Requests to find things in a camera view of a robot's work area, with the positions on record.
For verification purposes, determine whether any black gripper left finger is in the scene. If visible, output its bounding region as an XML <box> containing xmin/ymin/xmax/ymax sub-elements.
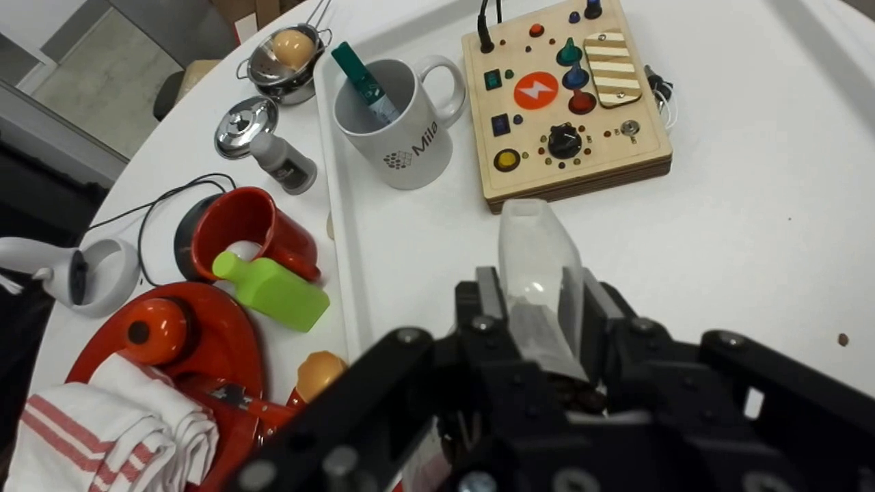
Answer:
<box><xmin>451</xmin><ymin>264</ymin><xmax>567</xmax><ymax>432</ymax></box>

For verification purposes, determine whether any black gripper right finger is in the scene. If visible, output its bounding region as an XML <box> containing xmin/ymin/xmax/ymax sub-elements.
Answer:
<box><xmin>555</xmin><ymin>264</ymin><xmax>678</xmax><ymax>413</ymax></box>

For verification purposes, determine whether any white plastic tray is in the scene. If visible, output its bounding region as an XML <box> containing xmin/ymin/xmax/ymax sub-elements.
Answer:
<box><xmin>310</xmin><ymin>0</ymin><xmax>875</xmax><ymax>394</ymax></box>

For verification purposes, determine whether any orange toy food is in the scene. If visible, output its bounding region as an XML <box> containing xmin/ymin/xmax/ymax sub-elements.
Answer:
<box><xmin>291</xmin><ymin>350</ymin><xmax>350</xmax><ymax>404</ymax></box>

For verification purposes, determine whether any wooden busy board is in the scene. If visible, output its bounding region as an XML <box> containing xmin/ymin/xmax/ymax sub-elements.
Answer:
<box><xmin>458</xmin><ymin>0</ymin><xmax>675</xmax><ymax>214</ymax></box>

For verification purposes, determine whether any white Mila mug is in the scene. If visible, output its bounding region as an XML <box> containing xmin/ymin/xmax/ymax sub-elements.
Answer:
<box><xmin>330</xmin><ymin>54</ymin><xmax>468</xmax><ymax>192</ymax></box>

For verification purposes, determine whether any green plastic bottle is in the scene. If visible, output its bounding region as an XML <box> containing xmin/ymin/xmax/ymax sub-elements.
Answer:
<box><xmin>211</xmin><ymin>248</ymin><xmax>332</xmax><ymax>334</ymax></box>

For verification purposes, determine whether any red mug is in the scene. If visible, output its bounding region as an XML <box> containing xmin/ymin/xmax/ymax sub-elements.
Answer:
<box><xmin>186</xmin><ymin>185</ymin><xmax>323</xmax><ymax>283</ymax></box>

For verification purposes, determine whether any red plate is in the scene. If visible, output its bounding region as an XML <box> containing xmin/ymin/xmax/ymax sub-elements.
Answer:
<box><xmin>63</xmin><ymin>281</ymin><xmax>304</xmax><ymax>492</ymax></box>

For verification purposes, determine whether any black round disc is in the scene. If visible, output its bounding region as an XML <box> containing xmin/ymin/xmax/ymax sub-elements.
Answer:
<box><xmin>171</xmin><ymin>192</ymin><xmax>226</xmax><ymax>283</ymax></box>

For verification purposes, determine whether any red toy tomato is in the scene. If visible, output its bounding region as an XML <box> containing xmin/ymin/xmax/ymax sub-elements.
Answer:
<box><xmin>119</xmin><ymin>296</ymin><xmax>198</xmax><ymax>365</ymax></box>

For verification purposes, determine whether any beige egg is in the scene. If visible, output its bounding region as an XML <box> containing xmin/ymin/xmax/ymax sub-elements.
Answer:
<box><xmin>268</xmin><ymin>28</ymin><xmax>320</xmax><ymax>67</ymax></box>

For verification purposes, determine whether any white handheld controller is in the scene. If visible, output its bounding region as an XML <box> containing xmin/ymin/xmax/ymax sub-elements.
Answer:
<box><xmin>0</xmin><ymin>236</ymin><xmax>142</xmax><ymax>320</ymax></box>

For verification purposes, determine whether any white red striped cloth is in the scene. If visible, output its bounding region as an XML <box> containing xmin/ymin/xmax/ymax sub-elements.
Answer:
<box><xmin>1</xmin><ymin>353</ymin><xmax>220</xmax><ymax>492</ymax></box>

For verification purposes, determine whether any teal handled utensil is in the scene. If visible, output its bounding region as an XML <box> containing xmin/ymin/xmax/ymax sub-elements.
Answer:
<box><xmin>327</xmin><ymin>37</ymin><xmax>401</xmax><ymax>126</ymax></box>

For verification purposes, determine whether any black cable on board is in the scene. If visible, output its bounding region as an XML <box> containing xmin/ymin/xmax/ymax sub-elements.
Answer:
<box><xmin>476</xmin><ymin>0</ymin><xmax>506</xmax><ymax>54</ymax></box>

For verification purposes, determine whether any steel bowl with handles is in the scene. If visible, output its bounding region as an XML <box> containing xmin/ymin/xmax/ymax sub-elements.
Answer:
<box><xmin>231</xmin><ymin>22</ymin><xmax>336</xmax><ymax>110</ymax></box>

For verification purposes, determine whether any thin black controller cable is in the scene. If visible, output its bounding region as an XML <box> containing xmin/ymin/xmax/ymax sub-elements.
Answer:
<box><xmin>85</xmin><ymin>170</ymin><xmax>241</xmax><ymax>289</ymax></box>

